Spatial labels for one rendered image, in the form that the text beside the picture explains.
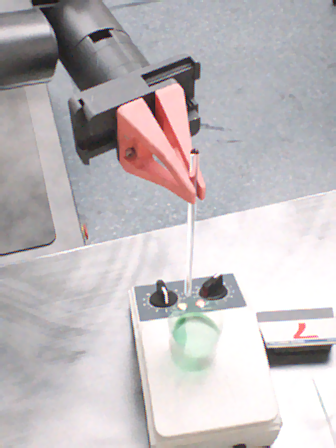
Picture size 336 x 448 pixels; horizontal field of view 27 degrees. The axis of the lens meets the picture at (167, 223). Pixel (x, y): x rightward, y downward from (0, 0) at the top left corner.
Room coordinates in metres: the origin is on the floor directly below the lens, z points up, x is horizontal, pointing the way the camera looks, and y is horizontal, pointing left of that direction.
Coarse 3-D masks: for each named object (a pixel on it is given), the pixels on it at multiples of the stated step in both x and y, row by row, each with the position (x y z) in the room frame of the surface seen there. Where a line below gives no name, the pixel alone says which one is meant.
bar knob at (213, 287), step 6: (216, 276) 0.39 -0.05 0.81; (222, 276) 0.39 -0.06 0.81; (204, 282) 0.38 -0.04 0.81; (210, 282) 0.38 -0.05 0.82; (216, 282) 0.38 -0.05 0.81; (222, 282) 0.38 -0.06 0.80; (204, 288) 0.37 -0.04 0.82; (210, 288) 0.37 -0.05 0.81; (216, 288) 0.38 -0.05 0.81; (222, 288) 0.38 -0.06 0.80; (204, 294) 0.37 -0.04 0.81; (210, 294) 0.37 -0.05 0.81; (216, 294) 0.37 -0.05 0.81; (222, 294) 0.37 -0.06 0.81
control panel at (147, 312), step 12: (228, 276) 0.40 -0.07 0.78; (144, 288) 0.39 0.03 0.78; (168, 288) 0.39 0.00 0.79; (180, 288) 0.38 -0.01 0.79; (192, 288) 0.38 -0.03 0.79; (228, 288) 0.38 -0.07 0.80; (144, 300) 0.37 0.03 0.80; (228, 300) 0.36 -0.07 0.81; (240, 300) 0.36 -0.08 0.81; (144, 312) 0.34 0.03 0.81; (156, 312) 0.34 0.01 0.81
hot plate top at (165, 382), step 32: (160, 320) 0.32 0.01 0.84; (160, 352) 0.29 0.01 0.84; (224, 352) 0.29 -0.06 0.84; (256, 352) 0.29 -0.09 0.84; (160, 384) 0.25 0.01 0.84; (192, 384) 0.25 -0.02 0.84; (224, 384) 0.25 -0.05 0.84; (256, 384) 0.25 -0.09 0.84; (160, 416) 0.22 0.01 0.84; (192, 416) 0.22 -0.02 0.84; (224, 416) 0.22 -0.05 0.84; (256, 416) 0.22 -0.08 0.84
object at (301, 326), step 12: (264, 324) 0.35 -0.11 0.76; (276, 324) 0.35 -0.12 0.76; (288, 324) 0.35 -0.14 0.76; (300, 324) 0.35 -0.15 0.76; (312, 324) 0.35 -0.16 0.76; (324, 324) 0.35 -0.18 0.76; (276, 336) 0.33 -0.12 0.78; (288, 336) 0.33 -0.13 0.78; (300, 336) 0.33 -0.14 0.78; (312, 336) 0.33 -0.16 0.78; (324, 336) 0.33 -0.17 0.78
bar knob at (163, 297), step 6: (156, 282) 0.38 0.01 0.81; (162, 282) 0.38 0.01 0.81; (156, 288) 0.38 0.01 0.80; (162, 288) 0.37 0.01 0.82; (156, 294) 0.37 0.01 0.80; (162, 294) 0.36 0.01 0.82; (168, 294) 0.36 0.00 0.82; (174, 294) 0.37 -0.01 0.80; (150, 300) 0.36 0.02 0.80; (156, 300) 0.36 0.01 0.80; (162, 300) 0.36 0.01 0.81; (168, 300) 0.36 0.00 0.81; (174, 300) 0.36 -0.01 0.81; (156, 306) 0.35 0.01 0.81; (162, 306) 0.35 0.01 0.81; (168, 306) 0.35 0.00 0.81
